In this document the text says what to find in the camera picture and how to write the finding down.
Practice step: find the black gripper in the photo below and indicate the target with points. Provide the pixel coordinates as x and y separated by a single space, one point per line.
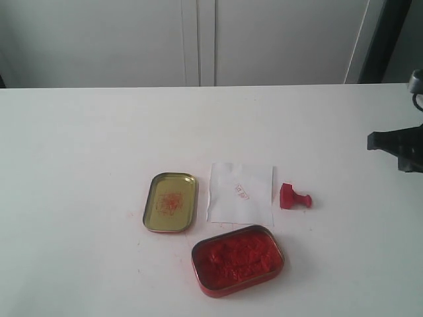
404 144

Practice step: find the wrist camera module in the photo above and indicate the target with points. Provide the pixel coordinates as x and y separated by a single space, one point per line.
415 84

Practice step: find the red stamp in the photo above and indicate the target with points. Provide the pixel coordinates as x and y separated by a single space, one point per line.
289 198

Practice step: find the gold metal tin lid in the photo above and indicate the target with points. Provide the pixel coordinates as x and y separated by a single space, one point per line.
171 202

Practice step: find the white cabinet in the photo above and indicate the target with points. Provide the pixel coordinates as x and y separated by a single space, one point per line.
184 43

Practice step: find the dark vertical post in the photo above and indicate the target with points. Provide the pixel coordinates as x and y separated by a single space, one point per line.
384 40

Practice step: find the red ink pad tin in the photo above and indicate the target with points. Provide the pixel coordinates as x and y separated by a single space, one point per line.
236 260

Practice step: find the white paper sheet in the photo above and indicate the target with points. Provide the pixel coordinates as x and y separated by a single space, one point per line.
240 194

